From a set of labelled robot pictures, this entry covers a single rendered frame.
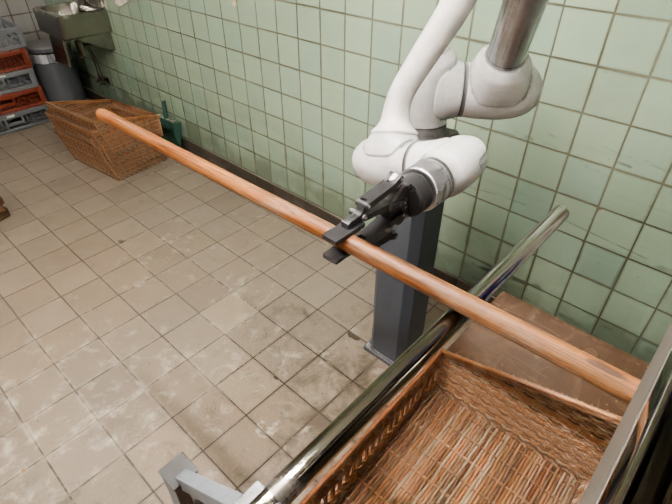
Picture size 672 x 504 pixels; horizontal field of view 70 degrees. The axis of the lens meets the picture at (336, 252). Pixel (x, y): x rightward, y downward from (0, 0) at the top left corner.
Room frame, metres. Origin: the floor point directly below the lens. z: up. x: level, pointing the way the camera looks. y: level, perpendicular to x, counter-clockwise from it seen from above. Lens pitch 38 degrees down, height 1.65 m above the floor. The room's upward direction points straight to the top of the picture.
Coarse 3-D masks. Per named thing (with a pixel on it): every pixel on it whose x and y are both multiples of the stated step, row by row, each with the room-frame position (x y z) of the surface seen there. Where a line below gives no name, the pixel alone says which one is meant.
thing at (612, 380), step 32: (128, 128) 1.03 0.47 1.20; (192, 160) 0.87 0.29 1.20; (256, 192) 0.74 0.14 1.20; (320, 224) 0.64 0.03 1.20; (384, 256) 0.56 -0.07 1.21; (416, 288) 0.51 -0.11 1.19; (448, 288) 0.49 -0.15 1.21; (480, 320) 0.44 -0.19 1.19; (512, 320) 0.42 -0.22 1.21; (544, 352) 0.38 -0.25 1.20; (576, 352) 0.37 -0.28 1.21; (608, 384) 0.33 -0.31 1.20
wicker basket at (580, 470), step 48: (432, 384) 0.76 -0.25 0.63; (480, 384) 0.70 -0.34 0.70; (528, 384) 0.64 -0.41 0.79; (384, 432) 0.61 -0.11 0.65; (432, 432) 0.65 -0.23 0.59; (480, 432) 0.65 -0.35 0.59; (528, 432) 0.61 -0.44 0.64; (576, 432) 0.56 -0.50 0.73; (336, 480) 0.48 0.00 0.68; (384, 480) 0.53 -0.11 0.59; (432, 480) 0.53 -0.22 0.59; (480, 480) 0.53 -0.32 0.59; (528, 480) 0.53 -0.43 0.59; (576, 480) 0.53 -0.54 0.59
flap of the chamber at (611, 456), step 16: (656, 352) 0.21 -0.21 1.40; (656, 368) 0.18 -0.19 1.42; (640, 384) 0.18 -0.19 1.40; (640, 400) 0.16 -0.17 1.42; (624, 416) 0.16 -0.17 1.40; (624, 432) 0.14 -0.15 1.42; (608, 448) 0.14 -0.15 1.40; (608, 464) 0.13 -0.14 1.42; (592, 480) 0.12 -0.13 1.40; (608, 480) 0.11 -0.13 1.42; (592, 496) 0.11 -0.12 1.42
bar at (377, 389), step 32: (544, 224) 0.68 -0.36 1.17; (512, 256) 0.59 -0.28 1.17; (480, 288) 0.52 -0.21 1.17; (448, 320) 0.46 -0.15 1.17; (416, 352) 0.40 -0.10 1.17; (384, 384) 0.35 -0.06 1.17; (352, 416) 0.31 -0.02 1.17; (320, 448) 0.27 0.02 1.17; (192, 480) 0.32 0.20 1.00; (288, 480) 0.24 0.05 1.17
